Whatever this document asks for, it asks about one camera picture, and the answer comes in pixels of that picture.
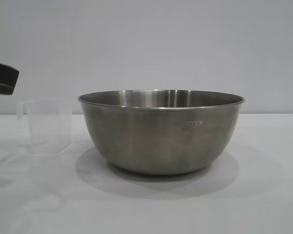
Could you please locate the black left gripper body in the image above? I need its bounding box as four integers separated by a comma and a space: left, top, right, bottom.
0, 52, 21, 96

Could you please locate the clear plastic measuring cup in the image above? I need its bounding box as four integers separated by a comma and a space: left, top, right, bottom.
16, 98, 73, 155

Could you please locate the large stainless steel bowl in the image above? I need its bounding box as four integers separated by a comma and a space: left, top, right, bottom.
77, 89, 246, 176

